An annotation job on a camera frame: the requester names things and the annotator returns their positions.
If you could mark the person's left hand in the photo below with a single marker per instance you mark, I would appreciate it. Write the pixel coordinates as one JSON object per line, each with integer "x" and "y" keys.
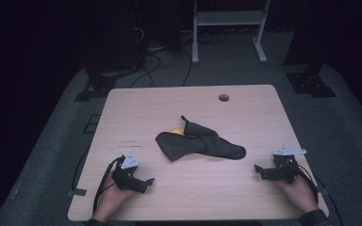
{"x": 111, "y": 201}

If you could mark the person's right hand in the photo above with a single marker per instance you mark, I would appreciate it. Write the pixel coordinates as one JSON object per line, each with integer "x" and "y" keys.
{"x": 298, "y": 193}

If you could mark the black stand base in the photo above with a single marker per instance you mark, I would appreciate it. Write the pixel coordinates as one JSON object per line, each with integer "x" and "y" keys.
{"x": 95, "y": 86}
{"x": 311, "y": 83}

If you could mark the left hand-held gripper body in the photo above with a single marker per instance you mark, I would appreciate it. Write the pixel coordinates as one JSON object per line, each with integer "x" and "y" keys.
{"x": 124, "y": 177}

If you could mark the grey tape piece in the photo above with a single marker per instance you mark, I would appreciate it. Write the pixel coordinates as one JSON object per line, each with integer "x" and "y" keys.
{"x": 77, "y": 192}

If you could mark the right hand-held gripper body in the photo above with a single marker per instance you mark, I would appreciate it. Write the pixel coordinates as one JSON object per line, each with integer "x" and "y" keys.
{"x": 284, "y": 171}

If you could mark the black and yellow cloth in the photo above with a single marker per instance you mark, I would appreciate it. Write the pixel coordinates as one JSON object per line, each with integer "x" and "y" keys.
{"x": 201, "y": 144}

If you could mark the white metal stand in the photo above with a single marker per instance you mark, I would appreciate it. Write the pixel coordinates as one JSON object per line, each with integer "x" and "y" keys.
{"x": 229, "y": 19}

